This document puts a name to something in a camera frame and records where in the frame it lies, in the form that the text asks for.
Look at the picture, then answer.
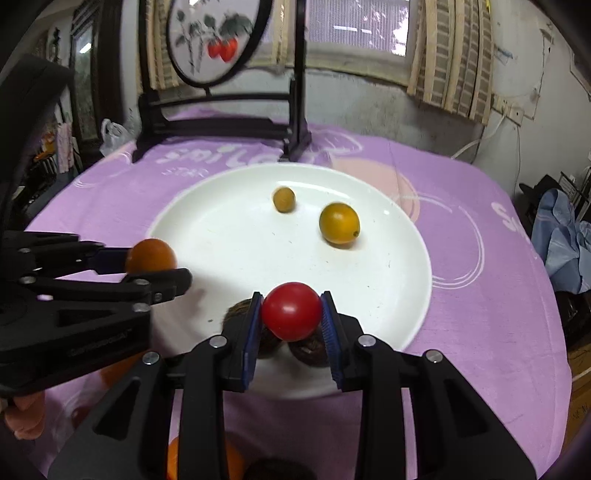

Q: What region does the person's left hand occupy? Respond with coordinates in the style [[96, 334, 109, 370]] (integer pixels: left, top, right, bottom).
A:
[[4, 391, 48, 440]]

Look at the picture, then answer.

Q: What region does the orange round fruit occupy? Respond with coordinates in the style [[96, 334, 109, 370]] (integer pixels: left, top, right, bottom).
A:
[[124, 238, 178, 276]]

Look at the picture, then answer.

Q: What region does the round embroidered panel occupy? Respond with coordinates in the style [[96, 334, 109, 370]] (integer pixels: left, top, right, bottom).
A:
[[165, 0, 274, 88]]

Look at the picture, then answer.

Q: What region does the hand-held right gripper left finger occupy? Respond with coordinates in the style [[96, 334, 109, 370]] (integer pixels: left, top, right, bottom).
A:
[[48, 291, 265, 480]]

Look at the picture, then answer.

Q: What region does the white round plate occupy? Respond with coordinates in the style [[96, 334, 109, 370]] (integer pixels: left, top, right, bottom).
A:
[[146, 163, 433, 400]]

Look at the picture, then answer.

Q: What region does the black wooden screen stand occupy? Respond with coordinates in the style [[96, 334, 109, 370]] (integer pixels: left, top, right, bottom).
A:
[[131, 0, 315, 163]]

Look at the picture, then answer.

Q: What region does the purple printed blanket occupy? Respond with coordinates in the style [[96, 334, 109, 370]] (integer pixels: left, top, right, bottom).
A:
[[24, 107, 573, 480]]

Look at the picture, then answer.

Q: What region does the white plastic bag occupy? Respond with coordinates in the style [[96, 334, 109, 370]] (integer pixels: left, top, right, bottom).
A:
[[99, 118, 136, 158]]

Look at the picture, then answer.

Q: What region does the white cable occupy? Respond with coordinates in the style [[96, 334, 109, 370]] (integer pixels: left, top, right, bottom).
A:
[[451, 110, 509, 163]]

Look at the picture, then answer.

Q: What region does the red cherry tomato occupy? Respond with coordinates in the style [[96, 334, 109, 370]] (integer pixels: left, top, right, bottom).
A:
[[262, 282, 322, 342]]

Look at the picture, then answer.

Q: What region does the large yellow kumquat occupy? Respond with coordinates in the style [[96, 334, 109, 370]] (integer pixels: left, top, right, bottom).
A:
[[318, 202, 361, 246]]

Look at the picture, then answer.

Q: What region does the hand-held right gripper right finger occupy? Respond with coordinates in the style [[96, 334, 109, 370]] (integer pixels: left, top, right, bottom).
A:
[[320, 291, 539, 480]]

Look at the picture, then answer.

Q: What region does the cardboard box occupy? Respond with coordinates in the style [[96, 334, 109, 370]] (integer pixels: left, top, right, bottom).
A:
[[567, 344, 591, 441]]

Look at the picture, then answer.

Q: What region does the black bag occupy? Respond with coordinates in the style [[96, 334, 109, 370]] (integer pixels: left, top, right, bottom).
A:
[[519, 174, 563, 206]]

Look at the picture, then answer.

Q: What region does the small yellow kumquat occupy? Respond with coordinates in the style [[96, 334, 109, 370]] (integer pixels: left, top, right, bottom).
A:
[[272, 187, 297, 214]]

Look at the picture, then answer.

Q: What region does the dark glass-door cabinet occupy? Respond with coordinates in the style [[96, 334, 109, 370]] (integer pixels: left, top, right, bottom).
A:
[[68, 4, 125, 145]]

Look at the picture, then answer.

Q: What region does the large orange fruit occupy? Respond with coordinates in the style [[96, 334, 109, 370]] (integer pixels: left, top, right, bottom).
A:
[[167, 436, 246, 480]]

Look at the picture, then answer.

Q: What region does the pink hanging garment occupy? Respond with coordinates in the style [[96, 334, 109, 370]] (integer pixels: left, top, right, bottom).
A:
[[54, 121, 75, 175]]

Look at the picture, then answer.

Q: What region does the blue cloth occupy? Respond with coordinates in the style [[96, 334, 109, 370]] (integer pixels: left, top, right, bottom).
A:
[[530, 187, 591, 295]]

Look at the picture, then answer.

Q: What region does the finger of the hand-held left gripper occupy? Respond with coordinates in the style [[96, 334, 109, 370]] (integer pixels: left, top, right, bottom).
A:
[[0, 267, 194, 398], [0, 232, 133, 278]]

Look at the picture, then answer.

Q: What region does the white wall socket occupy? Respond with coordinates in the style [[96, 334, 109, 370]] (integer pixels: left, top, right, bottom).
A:
[[491, 94, 526, 126]]

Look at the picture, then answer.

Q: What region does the window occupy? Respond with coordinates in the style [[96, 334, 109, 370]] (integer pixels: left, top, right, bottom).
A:
[[305, 0, 413, 60]]

